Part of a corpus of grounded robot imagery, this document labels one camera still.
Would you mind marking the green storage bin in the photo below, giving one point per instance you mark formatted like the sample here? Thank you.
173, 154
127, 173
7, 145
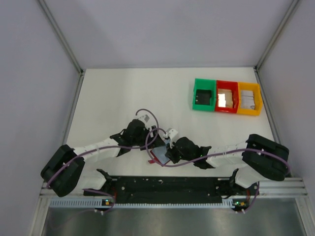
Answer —
208, 85

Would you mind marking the white cable duct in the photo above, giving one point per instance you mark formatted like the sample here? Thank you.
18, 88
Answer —
104, 203

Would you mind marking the white cards in yellow bin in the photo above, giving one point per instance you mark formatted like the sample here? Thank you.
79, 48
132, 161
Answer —
247, 99

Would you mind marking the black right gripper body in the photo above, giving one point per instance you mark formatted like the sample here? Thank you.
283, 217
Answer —
171, 152

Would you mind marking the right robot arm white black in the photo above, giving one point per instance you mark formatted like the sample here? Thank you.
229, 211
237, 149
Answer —
253, 160

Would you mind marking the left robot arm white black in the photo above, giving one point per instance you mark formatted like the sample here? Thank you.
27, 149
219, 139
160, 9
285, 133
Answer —
69, 167

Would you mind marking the red leather card holder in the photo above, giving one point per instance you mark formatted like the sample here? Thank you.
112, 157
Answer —
158, 154

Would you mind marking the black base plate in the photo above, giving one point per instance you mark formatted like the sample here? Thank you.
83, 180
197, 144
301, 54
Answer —
172, 190

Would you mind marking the gold card in red bin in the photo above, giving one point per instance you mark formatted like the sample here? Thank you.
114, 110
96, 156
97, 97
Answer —
225, 98

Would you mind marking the aluminium frame rail right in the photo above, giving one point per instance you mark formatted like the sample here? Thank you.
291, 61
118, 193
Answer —
286, 72

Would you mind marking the red storage bin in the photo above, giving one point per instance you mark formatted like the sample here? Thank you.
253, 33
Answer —
233, 86

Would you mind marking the front aluminium rail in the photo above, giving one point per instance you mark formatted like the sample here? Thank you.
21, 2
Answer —
292, 187

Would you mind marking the yellow storage bin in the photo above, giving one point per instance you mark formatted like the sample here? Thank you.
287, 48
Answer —
257, 99

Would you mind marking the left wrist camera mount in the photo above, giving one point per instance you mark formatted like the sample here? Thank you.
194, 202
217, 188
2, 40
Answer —
146, 118

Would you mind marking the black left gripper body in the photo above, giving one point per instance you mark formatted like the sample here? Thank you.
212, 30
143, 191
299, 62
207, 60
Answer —
152, 135

